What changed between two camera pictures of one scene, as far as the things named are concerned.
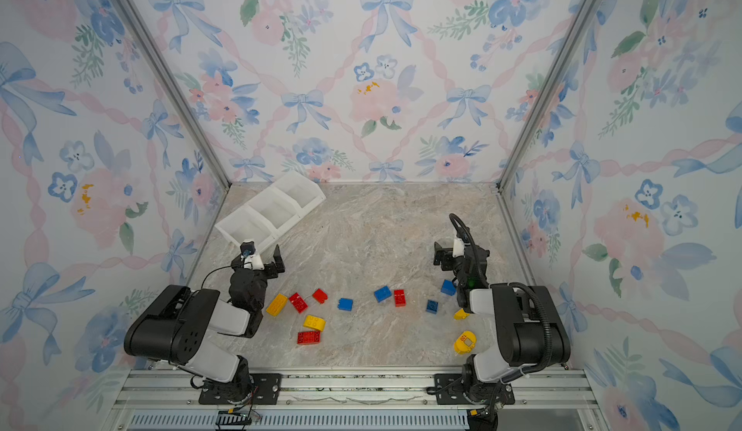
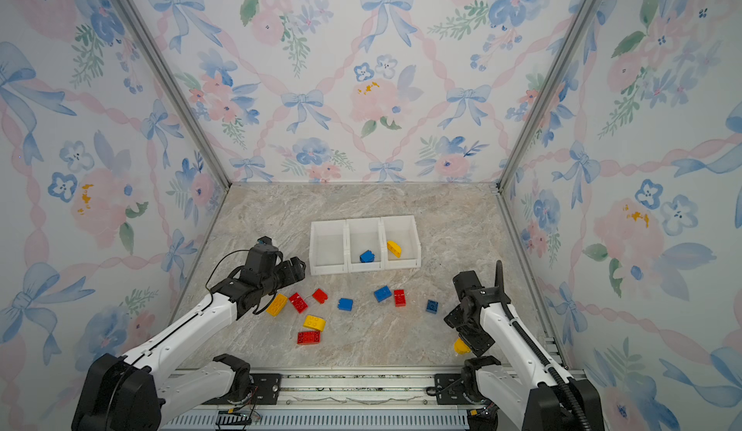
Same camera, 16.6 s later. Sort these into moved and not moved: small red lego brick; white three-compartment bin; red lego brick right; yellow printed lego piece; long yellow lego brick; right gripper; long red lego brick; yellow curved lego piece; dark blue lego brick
Moved: yellow curved lego piece; white three-compartment bin; right gripper
Not moved: yellow printed lego piece; long yellow lego brick; red lego brick right; small red lego brick; long red lego brick; dark blue lego brick
